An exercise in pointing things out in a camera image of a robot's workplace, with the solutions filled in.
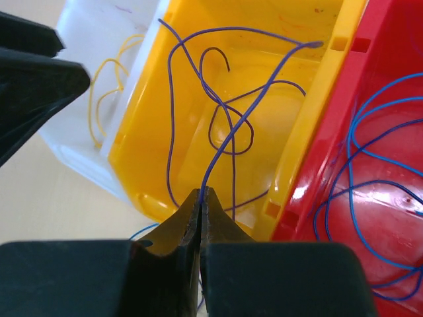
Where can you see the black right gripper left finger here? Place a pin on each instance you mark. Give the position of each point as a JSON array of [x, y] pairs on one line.
[[157, 275]]

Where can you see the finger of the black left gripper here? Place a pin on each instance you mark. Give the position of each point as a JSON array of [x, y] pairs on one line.
[[33, 89], [27, 36]]

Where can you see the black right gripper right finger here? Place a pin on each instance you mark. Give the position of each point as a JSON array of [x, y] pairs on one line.
[[243, 277]]

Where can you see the white plastic bin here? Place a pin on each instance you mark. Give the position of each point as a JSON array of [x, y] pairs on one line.
[[112, 40]]

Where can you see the red plastic bin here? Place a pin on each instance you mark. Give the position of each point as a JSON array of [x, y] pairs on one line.
[[361, 181]]

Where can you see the yellow plastic bin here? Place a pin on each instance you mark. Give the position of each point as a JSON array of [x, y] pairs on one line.
[[231, 94]]

